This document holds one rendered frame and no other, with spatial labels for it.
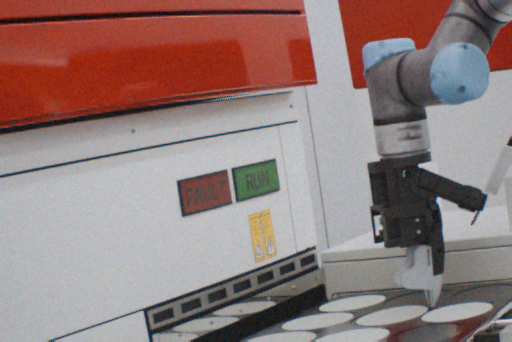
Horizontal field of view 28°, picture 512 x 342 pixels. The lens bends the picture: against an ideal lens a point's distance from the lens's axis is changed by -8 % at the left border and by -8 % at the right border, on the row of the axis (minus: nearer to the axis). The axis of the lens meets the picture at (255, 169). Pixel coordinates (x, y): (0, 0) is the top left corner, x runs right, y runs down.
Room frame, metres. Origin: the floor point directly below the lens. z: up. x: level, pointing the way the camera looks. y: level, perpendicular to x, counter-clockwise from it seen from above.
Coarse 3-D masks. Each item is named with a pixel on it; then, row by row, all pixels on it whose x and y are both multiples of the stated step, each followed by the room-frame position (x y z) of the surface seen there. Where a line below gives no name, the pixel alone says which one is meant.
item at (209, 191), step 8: (208, 176) 1.46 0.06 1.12; (216, 176) 1.48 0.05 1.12; (224, 176) 1.50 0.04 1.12; (184, 184) 1.42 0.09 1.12; (192, 184) 1.43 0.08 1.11; (200, 184) 1.45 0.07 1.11; (208, 184) 1.46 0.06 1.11; (216, 184) 1.48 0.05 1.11; (224, 184) 1.49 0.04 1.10; (184, 192) 1.42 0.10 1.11; (192, 192) 1.43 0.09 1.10; (200, 192) 1.45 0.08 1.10; (208, 192) 1.46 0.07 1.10; (216, 192) 1.48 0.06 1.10; (224, 192) 1.49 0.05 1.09; (184, 200) 1.41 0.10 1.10; (192, 200) 1.43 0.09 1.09; (200, 200) 1.44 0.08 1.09; (208, 200) 1.46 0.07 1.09; (216, 200) 1.47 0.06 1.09; (224, 200) 1.49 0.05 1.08; (192, 208) 1.43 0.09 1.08; (200, 208) 1.44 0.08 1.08
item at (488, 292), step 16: (448, 288) 1.51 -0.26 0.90; (464, 288) 1.49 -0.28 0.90; (480, 288) 1.47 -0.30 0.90; (496, 288) 1.44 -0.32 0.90; (320, 304) 1.58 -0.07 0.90; (384, 304) 1.49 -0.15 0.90; (400, 304) 1.47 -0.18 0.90; (416, 304) 1.45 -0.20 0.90; (448, 304) 1.40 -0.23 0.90; (496, 304) 1.33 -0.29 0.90; (288, 320) 1.49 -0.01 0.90; (352, 320) 1.42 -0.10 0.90; (416, 320) 1.34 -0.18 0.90; (464, 320) 1.28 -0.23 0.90; (480, 320) 1.26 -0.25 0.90; (256, 336) 1.41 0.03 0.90; (320, 336) 1.35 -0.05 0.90; (400, 336) 1.27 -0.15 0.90; (416, 336) 1.25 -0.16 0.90; (432, 336) 1.23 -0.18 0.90; (448, 336) 1.21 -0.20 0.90; (464, 336) 1.19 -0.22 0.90
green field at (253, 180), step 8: (248, 168) 1.55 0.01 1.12; (256, 168) 1.57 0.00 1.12; (264, 168) 1.59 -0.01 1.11; (272, 168) 1.60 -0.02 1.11; (240, 176) 1.53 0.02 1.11; (248, 176) 1.55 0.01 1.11; (256, 176) 1.56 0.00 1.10; (264, 176) 1.58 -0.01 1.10; (272, 176) 1.60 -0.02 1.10; (240, 184) 1.53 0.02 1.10; (248, 184) 1.54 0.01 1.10; (256, 184) 1.56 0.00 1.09; (264, 184) 1.58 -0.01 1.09; (272, 184) 1.60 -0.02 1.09; (240, 192) 1.53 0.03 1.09; (248, 192) 1.54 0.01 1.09; (256, 192) 1.56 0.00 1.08
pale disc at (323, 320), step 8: (336, 312) 1.50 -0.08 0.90; (296, 320) 1.49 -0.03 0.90; (304, 320) 1.48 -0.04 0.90; (312, 320) 1.47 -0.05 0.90; (320, 320) 1.46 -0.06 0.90; (328, 320) 1.45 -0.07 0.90; (336, 320) 1.44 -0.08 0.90; (344, 320) 1.43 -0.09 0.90; (288, 328) 1.44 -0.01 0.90; (296, 328) 1.43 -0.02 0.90; (304, 328) 1.42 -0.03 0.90; (312, 328) 1.41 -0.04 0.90
